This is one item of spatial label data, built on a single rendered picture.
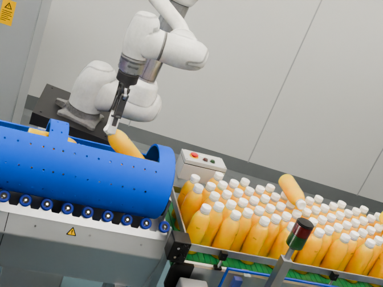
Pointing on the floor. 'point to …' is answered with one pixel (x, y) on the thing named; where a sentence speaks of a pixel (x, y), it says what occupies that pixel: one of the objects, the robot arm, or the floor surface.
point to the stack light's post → (278, 272)
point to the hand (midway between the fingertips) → (113, 122)
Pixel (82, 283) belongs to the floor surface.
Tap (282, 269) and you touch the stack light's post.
